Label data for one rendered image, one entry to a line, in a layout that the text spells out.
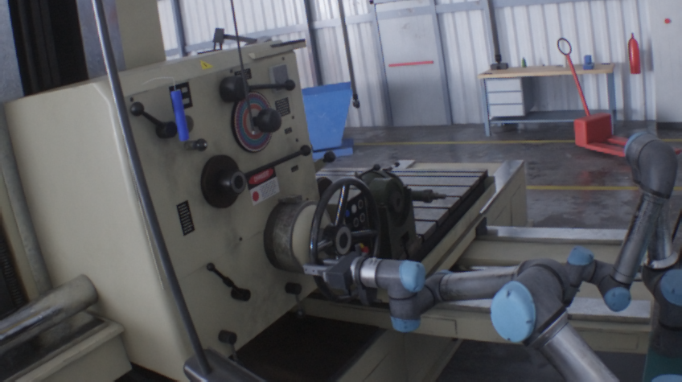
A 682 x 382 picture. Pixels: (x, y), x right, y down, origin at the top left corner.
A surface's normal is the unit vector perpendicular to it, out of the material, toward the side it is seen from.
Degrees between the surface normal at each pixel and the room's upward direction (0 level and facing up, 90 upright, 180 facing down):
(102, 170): 90
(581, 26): 90
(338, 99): 90
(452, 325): 90
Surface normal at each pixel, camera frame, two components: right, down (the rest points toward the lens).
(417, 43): -0.53, 0.28
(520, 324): -0.83, 0.17
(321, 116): -0.06, 0.24
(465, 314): -0.15, -0.96
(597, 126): 0.36, 0.16
